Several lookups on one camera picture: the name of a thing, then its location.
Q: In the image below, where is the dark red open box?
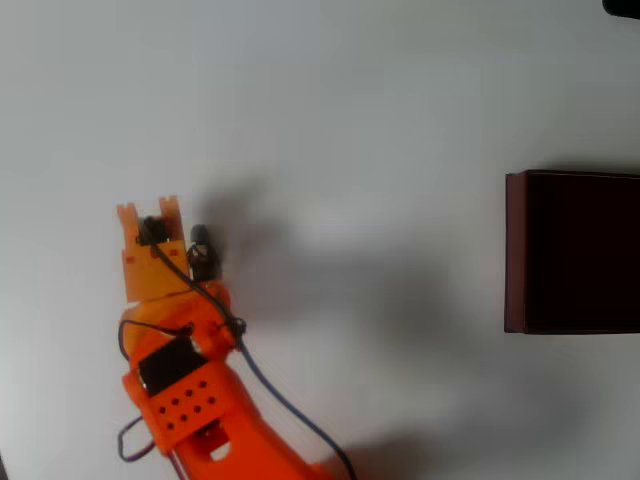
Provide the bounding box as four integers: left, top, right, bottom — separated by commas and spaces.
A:
503, 169, 640, 336

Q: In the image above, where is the black object at picture corner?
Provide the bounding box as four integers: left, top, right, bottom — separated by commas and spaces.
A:
601, 0, 640, 20

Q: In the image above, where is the black servo cable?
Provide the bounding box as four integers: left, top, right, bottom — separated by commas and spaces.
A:
147, 241, 359, 480

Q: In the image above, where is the small black toy figure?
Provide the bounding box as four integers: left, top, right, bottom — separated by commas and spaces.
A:
185, 224, 224, 285

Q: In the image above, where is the purple looped cable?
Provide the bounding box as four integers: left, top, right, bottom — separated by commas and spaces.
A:
117, 413, 157, 464

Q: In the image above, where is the blue cable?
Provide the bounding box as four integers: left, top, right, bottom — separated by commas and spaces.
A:
237, 335, 351, 469

